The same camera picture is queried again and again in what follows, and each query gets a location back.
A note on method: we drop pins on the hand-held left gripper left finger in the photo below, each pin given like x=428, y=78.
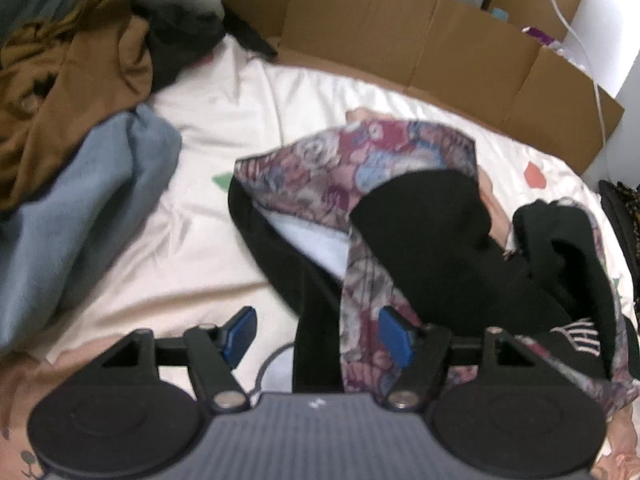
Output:
x=240, y=335

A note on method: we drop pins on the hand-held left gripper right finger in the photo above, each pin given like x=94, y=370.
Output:
x=395, y=335

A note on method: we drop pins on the black and floral garment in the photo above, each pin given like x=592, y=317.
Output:
x=430, y=230

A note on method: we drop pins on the blue-grey garment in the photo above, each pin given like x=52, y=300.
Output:
x=75, y=210

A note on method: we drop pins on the white printed bedsheet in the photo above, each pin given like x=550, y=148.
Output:
x=225, y=125

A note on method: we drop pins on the leopard print garment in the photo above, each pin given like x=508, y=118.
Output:
x=625, y=220

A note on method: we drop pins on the brown garment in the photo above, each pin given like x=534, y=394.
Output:
x=60, y=90

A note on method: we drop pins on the bottle with teal cap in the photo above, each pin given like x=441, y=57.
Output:
x=500, y=14

